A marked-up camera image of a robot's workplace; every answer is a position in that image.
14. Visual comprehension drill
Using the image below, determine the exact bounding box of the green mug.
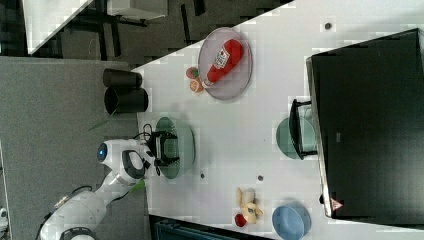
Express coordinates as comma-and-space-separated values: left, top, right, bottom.
276, 117, 317, 159

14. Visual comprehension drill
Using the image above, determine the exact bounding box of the blue bowl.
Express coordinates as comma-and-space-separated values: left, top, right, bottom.
272, 204, 311, 240

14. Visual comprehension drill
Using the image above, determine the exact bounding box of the grey round plate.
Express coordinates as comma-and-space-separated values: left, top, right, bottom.
198, 28, 253, 101

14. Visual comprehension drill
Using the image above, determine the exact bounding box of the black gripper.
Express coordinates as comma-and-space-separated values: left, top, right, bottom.
146, 131, 180, 167

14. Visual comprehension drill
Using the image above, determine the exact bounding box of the red ketchup bottle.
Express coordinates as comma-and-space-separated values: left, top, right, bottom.
204, 39, 244, 87

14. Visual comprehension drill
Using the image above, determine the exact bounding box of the green plastic object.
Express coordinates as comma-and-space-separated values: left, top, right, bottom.
130, 180, 145, 193

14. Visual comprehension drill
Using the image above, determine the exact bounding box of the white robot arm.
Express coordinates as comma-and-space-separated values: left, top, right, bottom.
36, 131, 179, 240

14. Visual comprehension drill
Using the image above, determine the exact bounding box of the toy orange slice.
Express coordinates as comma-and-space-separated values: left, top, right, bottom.
189, 79, 203, 93

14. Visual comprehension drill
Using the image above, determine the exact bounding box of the black cylinder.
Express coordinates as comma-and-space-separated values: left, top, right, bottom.
103, 69, 142, 88
104, 88, 149, 115

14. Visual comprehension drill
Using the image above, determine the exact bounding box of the small red toy fruit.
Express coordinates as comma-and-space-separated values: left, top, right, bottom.
235, 214, 247, 227

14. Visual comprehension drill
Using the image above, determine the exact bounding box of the black cylinder lower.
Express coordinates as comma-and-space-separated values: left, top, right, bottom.
104, 88, 149, 115

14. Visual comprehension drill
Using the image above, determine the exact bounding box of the mint green oval strainer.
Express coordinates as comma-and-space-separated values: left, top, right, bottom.
156, 117, 195, 179

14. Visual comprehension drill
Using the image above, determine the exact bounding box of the black toaster oven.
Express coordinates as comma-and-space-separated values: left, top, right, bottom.
306, 29, 424, 229

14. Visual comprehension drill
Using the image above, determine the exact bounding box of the toy strawberry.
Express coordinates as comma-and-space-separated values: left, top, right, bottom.
186, 67, 199, 79

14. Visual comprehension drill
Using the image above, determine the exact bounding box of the black cylinder upper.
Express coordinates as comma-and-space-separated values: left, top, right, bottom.
103, 69, 142, 88

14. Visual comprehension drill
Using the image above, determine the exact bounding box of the white background table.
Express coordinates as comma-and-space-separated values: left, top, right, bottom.
21, 0, 94, 55

